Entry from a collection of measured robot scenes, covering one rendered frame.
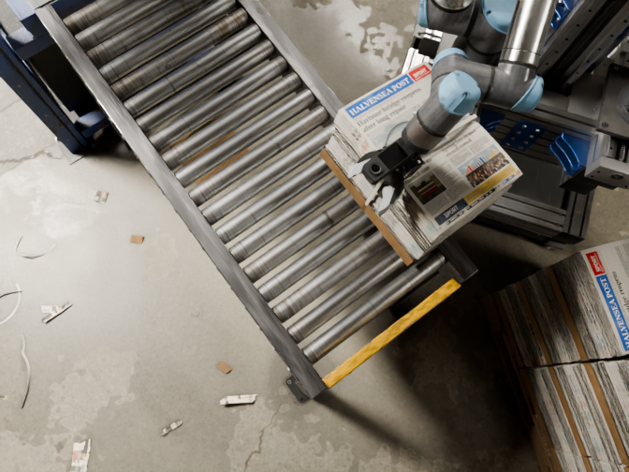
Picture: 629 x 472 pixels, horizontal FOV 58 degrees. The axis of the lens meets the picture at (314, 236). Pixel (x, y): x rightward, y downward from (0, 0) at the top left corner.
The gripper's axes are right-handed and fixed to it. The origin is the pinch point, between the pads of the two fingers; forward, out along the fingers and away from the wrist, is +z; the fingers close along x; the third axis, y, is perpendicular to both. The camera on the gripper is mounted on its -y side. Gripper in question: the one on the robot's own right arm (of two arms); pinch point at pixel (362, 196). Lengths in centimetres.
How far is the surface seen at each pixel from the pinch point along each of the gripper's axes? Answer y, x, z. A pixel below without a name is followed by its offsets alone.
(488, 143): 28.9, -6.9, -16.2
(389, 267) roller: 12.5, -15.1, 18.8
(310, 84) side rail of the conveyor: 24.2, 39.7, 10.4
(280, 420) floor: 13, -31, 112
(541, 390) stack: 67, -76, 49
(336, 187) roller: 13.9, 10.7, 17.5
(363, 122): 6.9, 13.5, -8.2
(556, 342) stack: 58, -62, 26
